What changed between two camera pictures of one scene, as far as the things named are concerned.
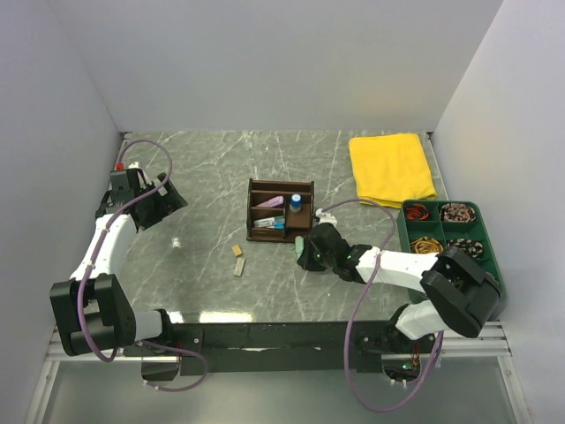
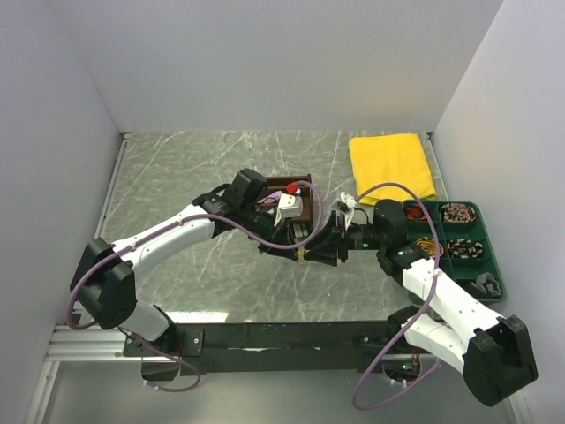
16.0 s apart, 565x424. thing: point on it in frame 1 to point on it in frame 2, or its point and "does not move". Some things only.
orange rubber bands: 417,212 does not move
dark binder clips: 457,213 does not move
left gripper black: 168,203 to 279,240
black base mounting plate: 294,347 does not move
